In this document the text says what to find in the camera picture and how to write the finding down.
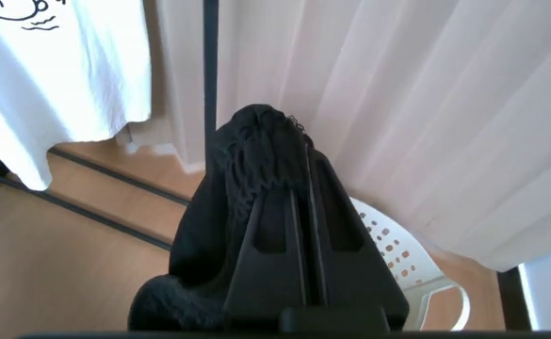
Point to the black clothes rack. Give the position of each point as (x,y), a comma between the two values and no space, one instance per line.
(210,70)

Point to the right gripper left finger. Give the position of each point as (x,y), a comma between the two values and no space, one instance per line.
(265,282)

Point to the white laundry basket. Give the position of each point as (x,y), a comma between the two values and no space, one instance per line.
(407,259)

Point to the white printed t-shirt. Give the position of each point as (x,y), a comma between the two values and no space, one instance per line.
(58,80)

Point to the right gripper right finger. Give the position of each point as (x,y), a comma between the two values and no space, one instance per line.
(364,287)

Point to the beige curtain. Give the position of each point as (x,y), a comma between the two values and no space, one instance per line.
(397,117)

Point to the black shorts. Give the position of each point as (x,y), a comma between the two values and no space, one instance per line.
(256,150)

